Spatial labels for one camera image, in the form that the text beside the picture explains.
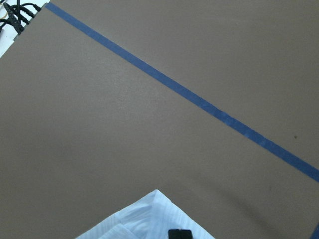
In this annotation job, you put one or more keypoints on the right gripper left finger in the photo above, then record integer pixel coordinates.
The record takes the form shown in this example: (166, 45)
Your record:
(174, 234)

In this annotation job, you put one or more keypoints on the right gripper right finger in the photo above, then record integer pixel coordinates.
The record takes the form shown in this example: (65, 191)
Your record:
(186, 234)

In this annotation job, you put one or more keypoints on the light blue button shirt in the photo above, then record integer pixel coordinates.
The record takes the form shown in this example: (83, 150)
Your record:
(151, 217)

